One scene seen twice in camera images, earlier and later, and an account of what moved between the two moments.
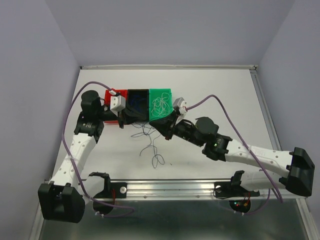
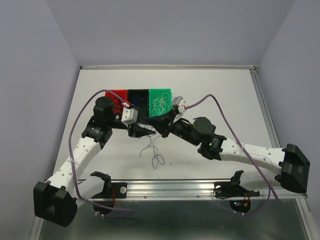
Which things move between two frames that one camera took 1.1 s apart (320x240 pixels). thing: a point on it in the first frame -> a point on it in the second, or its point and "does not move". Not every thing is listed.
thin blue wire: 152,134 does not move
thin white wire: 161,107 does not move
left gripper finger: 130,117 -> 135,130
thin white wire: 161,107 does not move
